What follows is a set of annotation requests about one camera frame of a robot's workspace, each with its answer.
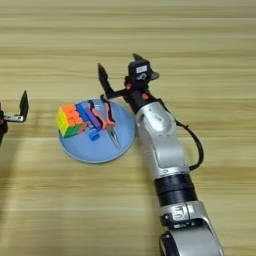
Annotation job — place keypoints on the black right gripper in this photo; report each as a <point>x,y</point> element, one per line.
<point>136,96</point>

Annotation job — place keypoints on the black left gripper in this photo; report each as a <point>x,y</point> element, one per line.
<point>2,128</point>

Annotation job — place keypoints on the multicoloured puzzle cube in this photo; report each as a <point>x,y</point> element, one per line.
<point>68,121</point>

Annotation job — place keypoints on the orange black needle-nose pliers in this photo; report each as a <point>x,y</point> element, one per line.
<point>108,121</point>

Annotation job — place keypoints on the round blue plate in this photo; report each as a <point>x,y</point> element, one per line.
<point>96,151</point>

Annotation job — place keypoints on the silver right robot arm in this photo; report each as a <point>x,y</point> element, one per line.
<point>163,146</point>

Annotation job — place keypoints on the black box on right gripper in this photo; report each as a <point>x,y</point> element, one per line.
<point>140,71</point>

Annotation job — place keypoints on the blue purple marker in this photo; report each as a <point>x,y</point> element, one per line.
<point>94,136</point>

